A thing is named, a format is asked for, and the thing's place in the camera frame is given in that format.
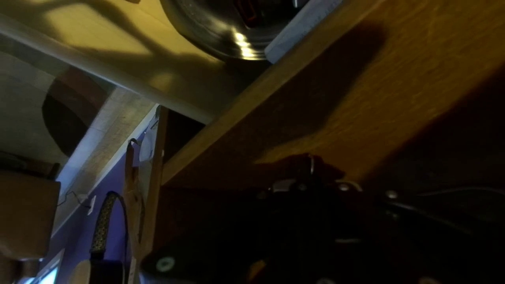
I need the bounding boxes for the wooden shelf cabinet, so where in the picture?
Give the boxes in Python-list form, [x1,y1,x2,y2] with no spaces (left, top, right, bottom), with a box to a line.
[154,0,505,252]

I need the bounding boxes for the silver metal bowl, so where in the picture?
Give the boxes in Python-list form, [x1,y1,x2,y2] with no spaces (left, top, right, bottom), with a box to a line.
[159,0,309,62]

